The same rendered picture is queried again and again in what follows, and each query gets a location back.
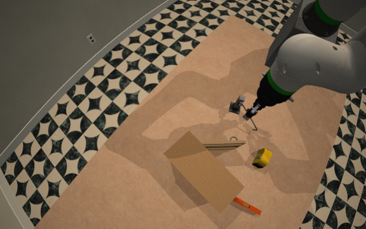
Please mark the grey post with hook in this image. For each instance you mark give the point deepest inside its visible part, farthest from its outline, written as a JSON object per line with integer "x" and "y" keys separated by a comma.
{"x": 235, "y": 107}

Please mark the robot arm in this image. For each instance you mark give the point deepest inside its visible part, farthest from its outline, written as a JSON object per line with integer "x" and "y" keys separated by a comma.
{"x": 305, "y": 59}

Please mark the yellow tape measure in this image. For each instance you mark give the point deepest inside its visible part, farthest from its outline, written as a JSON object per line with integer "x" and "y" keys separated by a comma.
{"x": 262, "y": 158}

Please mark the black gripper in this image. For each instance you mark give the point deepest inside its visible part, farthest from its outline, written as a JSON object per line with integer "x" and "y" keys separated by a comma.
{"x": 260, "y": 102}

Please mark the orange spirit level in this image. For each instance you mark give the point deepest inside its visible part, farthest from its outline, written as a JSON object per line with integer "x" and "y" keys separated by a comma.
{"x": 246, "y": 205}

